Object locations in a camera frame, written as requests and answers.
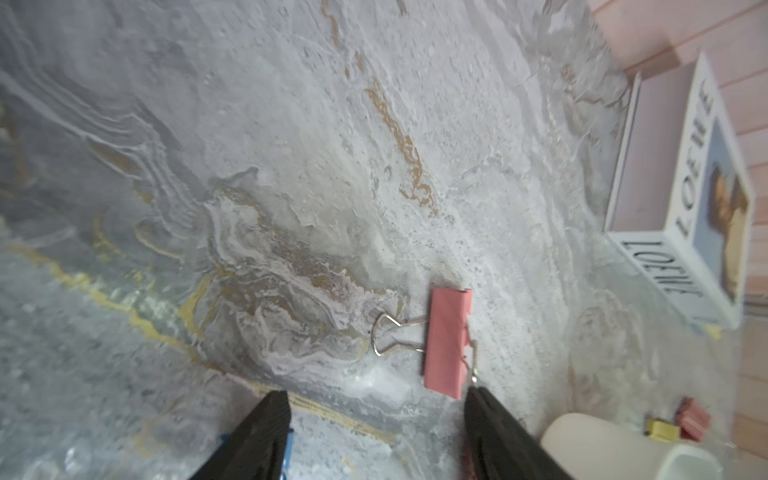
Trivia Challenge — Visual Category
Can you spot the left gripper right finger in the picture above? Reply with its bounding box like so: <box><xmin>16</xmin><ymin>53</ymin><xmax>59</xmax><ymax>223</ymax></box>
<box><xmin>464</xmin><ymin>386</ymin><xmax>571</xmax><ymax>480</ymax></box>

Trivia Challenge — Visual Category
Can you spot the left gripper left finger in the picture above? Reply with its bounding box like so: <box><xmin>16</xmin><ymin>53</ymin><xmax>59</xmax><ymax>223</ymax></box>
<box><xmin>190</xmin><ymin>391</ymin><xmax>292</xmax><ymax>480</ymax></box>

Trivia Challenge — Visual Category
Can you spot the white storage box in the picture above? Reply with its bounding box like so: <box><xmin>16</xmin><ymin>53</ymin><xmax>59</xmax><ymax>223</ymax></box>
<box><xmin>541</xmin><ymin>413</ymin><xmax>724</xmax><ymax>480</ymax></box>

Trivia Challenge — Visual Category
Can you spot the pink clip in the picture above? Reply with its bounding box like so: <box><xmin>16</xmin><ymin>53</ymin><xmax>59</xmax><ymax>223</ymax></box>
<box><xmin>370</xmin><ymin>288</ymin><xmax>477</xmax><ymax>400</ymax></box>
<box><xmin>674</xmin><ymin>397</ymin><xmax>712</xmax><ymax>443</ymax></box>

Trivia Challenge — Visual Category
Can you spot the yellow binder clip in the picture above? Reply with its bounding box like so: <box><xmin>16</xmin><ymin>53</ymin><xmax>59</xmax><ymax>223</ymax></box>
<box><xmin>645</xmin><ymin>418</ymin><xmax>681</xmax><ymax>443</ymax></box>

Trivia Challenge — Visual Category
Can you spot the blue binder clip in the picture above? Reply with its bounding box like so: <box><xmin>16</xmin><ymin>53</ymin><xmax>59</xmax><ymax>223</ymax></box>
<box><xmin>220</xmin><ymin>428</ymin><xmax>294</xmax><ymax>480</ymax></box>

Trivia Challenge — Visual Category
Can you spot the white Loewe book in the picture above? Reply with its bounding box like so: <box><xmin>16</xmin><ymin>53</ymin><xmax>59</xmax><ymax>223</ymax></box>
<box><xmin>604</xmin><ymin>53</ymin><xmax>755</xmax><ymax>330</ymax></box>

